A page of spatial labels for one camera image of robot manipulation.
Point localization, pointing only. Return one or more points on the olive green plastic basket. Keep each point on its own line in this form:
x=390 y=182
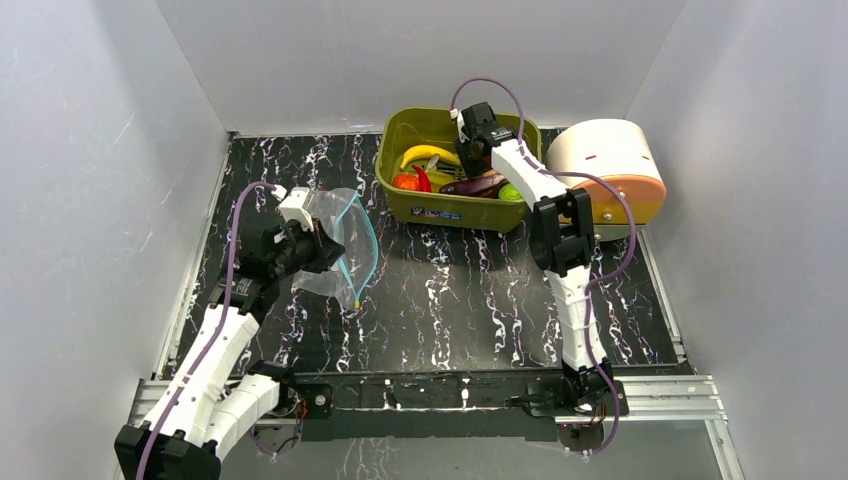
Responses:
x=432 y=126

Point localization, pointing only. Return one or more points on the yellow toy banana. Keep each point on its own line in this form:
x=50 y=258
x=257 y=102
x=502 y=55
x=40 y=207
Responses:
x=427 y=152

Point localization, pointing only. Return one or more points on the yellow green toy pepper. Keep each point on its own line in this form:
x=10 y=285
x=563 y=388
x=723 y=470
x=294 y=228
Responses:
x=439 y=179

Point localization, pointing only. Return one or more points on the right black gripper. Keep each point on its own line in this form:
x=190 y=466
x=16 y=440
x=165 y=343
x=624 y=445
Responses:
x=473 y=162

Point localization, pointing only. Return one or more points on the green toy lime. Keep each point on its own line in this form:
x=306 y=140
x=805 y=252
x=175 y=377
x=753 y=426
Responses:
x=509 y=193

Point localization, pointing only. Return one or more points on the purple toy eggplant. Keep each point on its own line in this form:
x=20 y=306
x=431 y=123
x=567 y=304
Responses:
x=480 y=187

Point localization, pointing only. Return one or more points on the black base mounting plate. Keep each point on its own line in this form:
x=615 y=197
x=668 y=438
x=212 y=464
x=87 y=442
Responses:
x=426 y=404

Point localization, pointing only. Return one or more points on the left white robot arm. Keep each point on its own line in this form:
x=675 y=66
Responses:
x=197 y=421

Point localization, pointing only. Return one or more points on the white orange cylindrical container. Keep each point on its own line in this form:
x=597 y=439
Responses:
x=615 y=150

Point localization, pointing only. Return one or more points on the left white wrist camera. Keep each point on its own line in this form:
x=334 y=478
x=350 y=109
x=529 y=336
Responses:
x=294 y=206

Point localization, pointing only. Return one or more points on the red toy chili pepper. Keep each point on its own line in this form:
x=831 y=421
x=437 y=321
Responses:
x=424 y=183

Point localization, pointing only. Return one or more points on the red orange toy tomato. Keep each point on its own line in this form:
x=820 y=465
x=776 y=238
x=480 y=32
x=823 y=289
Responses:
x=406 y=181

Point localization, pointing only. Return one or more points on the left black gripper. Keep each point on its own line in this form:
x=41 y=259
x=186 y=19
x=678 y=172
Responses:
x=326 y=249

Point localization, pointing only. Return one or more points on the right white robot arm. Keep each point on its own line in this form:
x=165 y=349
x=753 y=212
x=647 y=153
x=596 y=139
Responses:
x=562 y=242

